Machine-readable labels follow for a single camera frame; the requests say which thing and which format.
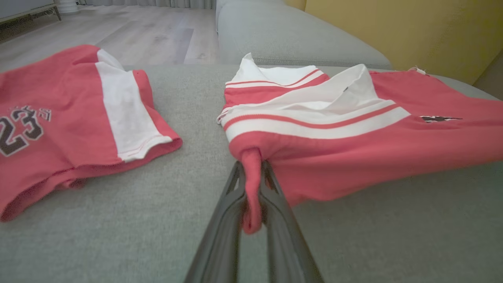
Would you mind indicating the wide yellow sofa backrest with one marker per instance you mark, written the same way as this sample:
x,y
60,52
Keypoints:
x,y
412,31

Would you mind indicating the white ribbed plant pot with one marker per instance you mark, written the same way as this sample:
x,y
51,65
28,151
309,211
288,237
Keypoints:
x,y
67,4

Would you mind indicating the red shorts with 23 print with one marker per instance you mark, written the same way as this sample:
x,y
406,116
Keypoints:
x,y
70,118

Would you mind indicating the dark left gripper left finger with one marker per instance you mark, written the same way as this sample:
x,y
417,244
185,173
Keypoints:
x,y
220,243

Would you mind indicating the grey and teal TV cabinet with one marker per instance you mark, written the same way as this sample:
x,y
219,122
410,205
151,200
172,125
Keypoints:
x,y
19,6

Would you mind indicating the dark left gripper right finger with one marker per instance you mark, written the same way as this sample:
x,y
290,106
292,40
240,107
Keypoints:
x,y
287,243

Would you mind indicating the grey sofa seat cushion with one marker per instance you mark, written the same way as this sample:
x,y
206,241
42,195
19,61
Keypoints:
x,y
283,35

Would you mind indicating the red shirt with white collar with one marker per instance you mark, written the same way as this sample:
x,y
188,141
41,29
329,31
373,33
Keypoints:
x,y
353,157

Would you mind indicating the narrow yellow sofa backrest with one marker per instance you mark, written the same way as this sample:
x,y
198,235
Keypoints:
x,y
294,4

